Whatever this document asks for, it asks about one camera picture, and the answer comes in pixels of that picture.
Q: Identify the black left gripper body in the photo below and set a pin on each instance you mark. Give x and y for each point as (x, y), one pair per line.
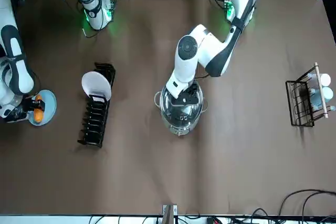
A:
(189, 98)

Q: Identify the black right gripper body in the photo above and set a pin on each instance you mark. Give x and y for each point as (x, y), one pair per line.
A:
(23, 106)

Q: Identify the orange corn cob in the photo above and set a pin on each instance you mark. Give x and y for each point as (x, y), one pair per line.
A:
(39, 117)

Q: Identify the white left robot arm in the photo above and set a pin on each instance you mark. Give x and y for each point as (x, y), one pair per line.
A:
(183, 66)

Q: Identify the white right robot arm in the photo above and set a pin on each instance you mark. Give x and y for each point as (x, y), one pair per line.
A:
(15, 58)

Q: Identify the light blue plate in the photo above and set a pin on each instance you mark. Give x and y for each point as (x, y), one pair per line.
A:
(50, 103)

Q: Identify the pale green steel pot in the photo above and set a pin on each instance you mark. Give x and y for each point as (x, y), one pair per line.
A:
(179, 130)

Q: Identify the pale pink plate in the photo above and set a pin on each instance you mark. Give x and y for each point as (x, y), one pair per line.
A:
(95, 83)

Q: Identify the black dish rack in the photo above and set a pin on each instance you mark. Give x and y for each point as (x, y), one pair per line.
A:
(92, 134)

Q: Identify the grey hub with red plugs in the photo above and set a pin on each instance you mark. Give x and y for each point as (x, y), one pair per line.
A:
(211, 220)

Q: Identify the white cup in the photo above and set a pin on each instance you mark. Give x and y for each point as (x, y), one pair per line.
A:
(326, 79)

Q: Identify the light blue cup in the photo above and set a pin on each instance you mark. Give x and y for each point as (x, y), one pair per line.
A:
(328, 93)

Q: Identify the aluminium frame profile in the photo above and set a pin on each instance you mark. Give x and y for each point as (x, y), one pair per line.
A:
(169, 214)

